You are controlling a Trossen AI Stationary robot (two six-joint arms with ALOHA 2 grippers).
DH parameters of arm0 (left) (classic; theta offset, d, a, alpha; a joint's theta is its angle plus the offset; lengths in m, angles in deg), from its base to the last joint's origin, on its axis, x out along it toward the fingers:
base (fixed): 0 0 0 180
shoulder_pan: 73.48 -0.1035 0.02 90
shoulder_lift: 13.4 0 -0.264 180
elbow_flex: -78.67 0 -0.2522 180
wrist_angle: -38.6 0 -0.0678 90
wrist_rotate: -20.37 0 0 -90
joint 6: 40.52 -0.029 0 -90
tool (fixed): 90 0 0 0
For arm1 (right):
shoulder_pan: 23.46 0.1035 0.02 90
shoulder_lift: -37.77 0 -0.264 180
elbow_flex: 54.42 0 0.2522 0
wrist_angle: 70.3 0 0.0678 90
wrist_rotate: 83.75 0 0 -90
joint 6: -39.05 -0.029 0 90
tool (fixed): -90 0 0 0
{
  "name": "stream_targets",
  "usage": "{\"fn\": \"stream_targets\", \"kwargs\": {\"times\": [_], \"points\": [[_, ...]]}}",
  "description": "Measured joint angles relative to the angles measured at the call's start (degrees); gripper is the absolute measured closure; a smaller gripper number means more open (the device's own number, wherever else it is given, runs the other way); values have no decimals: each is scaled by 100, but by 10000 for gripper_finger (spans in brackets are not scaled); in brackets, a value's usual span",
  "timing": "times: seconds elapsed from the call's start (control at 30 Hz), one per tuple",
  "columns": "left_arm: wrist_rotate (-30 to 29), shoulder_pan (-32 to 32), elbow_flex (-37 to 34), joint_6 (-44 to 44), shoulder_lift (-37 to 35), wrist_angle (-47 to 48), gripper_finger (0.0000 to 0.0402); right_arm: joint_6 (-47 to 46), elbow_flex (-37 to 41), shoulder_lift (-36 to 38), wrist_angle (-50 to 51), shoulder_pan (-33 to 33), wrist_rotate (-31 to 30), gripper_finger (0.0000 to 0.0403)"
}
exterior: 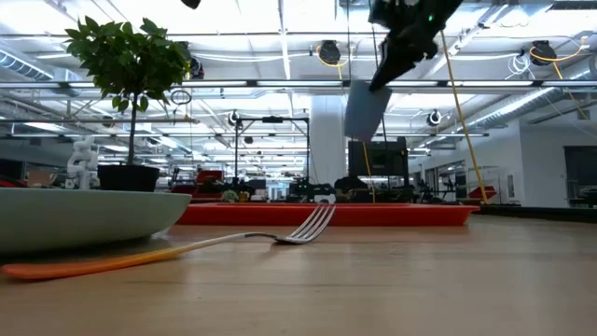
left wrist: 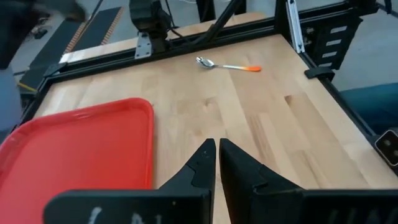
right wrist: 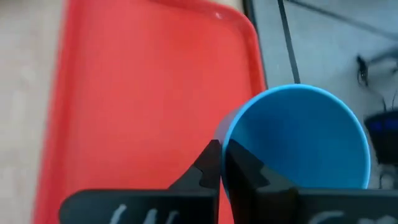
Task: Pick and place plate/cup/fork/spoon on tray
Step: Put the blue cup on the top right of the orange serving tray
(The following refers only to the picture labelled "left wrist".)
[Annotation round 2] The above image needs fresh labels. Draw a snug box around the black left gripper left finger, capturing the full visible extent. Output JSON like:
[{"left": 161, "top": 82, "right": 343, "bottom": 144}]
[{"left": 43, "top": 138, "right": 217, "bottom": 224}]

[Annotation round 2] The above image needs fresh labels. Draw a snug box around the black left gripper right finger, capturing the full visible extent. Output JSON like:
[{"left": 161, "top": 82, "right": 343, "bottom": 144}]
[{"left": 219, "top": 138, "right": 398, "bottom": 224}]

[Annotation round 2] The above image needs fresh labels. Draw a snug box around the metal spoon orange handle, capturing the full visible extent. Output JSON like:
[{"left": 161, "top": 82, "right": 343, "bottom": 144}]
[{"left": 195, "top": 56, "right": 262, "bottom": 73}]

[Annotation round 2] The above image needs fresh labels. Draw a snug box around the red plastic tray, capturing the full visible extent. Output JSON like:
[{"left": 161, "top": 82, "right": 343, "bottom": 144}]
[{"left": 0, "top": 97, "right": 155, "bottom": 224}]

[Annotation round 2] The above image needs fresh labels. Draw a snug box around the black box with white slots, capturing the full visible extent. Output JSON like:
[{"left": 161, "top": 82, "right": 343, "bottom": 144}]
[{"left": 310, "top": 15, "right": 363, "bottom": 70}]

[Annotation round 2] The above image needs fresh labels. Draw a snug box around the black hazard-striped floor mat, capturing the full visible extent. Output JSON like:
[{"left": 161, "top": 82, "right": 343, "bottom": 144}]
[{"left": 27, "top": 6, "right": 124, "bottom": 90}]

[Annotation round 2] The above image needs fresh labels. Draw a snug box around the black frame clamp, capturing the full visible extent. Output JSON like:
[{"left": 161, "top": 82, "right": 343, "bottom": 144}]
[{"left": 303, "top": 66, "right": 336, "bottom": 81}]

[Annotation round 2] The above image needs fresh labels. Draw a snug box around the black table-level camera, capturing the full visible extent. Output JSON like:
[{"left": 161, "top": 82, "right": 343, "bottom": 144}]
[{"left": 374, "top": 128, "right": 398, "bottom": 167}]

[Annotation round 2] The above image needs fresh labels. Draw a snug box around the black aluminium table frame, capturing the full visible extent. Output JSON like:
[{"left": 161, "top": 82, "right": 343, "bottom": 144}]
[{"left": 18, "top": 0, "right": 398, "bottom": 175}]

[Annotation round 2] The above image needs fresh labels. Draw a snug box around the silver metal bracket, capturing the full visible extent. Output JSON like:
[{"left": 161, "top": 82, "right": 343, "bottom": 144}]
[{"left": 134, "top": 30, "right": 153, "bottom": 60}]

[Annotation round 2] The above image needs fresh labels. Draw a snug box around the yellow cable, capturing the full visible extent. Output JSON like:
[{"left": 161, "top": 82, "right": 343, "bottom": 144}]
[{"left": 17, "top": 81, "right": 39, "bottom": 93}]

